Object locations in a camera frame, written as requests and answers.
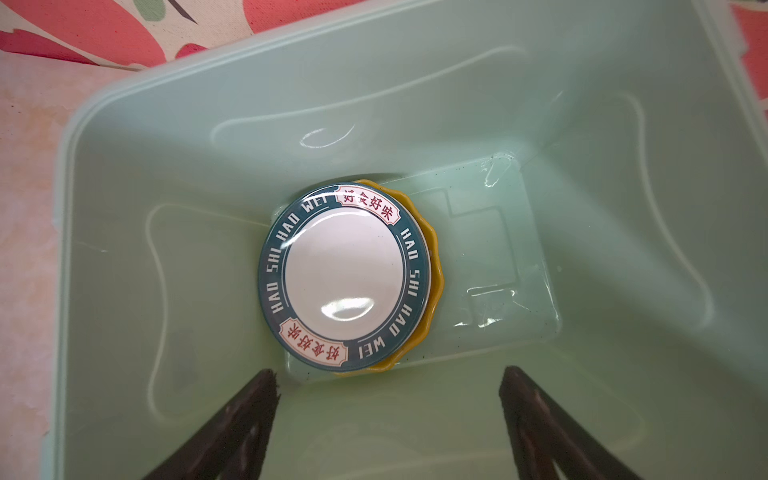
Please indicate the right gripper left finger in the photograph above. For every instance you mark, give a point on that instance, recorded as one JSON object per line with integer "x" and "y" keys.
{"x": 233, "y": 443}

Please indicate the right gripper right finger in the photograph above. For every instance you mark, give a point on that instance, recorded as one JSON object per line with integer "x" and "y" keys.
{"x": 547, "y": 443}

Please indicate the mint green plastic bin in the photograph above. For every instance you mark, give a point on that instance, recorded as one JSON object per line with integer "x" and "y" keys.
{"x": 596, "y": 172}

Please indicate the green rim plate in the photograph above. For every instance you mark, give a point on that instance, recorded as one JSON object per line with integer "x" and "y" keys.
{"x": 343, "y": 277}

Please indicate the yellow polka dot plate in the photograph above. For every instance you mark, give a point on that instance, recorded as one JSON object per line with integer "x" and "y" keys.
{"x": 430, "y": 235}

